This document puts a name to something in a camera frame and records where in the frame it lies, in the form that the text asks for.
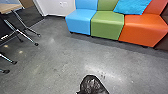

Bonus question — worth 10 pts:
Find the black trash bag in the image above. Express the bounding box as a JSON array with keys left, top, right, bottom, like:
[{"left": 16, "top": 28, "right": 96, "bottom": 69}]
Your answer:
[{"left": 75, "top": 74, "right": 110, "bottom": 94}]

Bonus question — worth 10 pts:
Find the brown wooden door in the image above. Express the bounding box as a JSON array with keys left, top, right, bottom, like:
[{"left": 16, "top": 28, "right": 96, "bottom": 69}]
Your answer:
[{"left": 19, "top": 0, "right": 36, "bottom": 9}]

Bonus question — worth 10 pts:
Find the blue sofa seat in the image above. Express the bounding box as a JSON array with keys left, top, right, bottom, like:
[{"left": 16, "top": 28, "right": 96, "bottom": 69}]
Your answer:
[{"left": 64, "top": 0, "right": 100, "bottom": 36}]

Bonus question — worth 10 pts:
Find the green sofa seat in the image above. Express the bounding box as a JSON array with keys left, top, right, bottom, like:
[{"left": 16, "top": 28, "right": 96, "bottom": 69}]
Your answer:
[{"left": 90, "top": 0, "right": 125, "bottom": 41}]

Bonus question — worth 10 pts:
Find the orange sofa seat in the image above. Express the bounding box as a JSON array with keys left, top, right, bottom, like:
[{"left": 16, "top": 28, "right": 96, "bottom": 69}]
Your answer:
[{"left": 118, "top": 0, "right": 168, "bottom": 48}]

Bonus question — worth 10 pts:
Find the cyan cushion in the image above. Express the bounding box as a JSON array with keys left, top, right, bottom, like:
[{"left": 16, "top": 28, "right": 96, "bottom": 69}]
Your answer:
[{"left": 113, "top": 0, "right": 153, "bottom": 16}]

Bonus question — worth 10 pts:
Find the long wooden table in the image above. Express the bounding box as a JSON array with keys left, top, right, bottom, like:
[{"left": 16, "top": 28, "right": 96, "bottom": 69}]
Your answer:
[{"left": 0, "top": 2, "right": 42, "bottom": 38}]

